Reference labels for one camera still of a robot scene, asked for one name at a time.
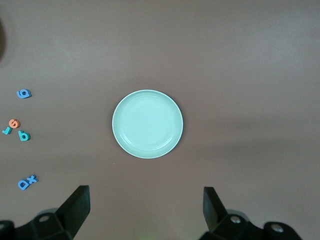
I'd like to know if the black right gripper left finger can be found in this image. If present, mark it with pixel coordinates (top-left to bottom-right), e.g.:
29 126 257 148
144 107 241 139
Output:
0 185 91 240

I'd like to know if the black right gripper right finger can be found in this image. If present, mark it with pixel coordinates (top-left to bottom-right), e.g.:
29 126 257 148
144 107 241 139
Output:
199 186 303 240

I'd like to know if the teal foam letter b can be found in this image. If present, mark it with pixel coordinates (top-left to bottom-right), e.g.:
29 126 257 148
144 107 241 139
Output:
17 130 31 142

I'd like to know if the blue foam letter D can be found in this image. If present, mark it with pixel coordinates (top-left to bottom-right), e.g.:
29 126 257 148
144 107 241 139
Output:
17 178 30 192

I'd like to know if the mint green round plate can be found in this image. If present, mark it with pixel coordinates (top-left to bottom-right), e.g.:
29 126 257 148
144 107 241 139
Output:
111 89 184 159

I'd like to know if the blue foam letter g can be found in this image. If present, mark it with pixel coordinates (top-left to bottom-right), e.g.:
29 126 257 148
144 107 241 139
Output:
16 89 33 99

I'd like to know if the brown table cover sheet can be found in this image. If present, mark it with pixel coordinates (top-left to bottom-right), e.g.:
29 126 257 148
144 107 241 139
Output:
0 0 320 240

